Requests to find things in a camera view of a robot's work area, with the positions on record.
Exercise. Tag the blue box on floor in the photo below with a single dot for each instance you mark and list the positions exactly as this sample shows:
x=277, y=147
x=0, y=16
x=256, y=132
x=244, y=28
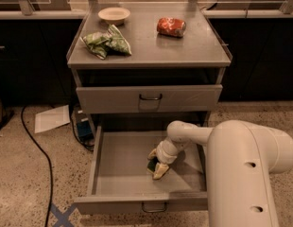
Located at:
x=84, y=130

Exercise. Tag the grey metal drawer cabinet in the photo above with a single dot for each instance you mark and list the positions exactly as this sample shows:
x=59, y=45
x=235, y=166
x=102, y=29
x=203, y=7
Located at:
x=198, y=58

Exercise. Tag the white paper sheet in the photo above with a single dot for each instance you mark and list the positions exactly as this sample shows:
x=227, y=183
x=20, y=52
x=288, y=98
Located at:
x=52, y=119

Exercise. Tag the black middle drawer handle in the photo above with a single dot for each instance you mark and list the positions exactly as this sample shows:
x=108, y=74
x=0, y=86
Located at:
x=151, y=208

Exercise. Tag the black upper drawer handle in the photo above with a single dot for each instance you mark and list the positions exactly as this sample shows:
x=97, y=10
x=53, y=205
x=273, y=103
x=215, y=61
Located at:
x=147, y=98

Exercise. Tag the open grey middle drawer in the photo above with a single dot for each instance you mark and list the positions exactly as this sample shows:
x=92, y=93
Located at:
x=119, y=181

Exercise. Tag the green and yellow sponge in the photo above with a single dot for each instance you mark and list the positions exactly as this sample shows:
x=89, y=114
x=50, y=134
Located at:
x=152, y=165

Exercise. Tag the white ceramic bowl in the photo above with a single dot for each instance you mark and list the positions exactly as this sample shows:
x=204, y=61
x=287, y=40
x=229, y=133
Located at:
x=114, y=16

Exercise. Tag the grey upper drawer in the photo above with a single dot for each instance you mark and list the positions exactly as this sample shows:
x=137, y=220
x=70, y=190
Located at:
x=125, y=99

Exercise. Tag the black drawer handle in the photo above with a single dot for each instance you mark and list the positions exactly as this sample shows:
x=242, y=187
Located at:
x=151, y=208
x=147, y=98

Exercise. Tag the green chip bag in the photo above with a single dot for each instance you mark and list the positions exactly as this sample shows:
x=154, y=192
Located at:
x=101, y=43

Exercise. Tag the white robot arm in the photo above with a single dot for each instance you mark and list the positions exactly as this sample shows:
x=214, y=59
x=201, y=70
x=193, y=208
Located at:
x=240, y=156

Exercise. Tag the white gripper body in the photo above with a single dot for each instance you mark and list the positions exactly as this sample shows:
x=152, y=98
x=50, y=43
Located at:
x=163, y=157

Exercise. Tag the crushed orange soda can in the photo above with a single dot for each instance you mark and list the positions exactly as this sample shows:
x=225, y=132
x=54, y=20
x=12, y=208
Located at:
x=171, y=27

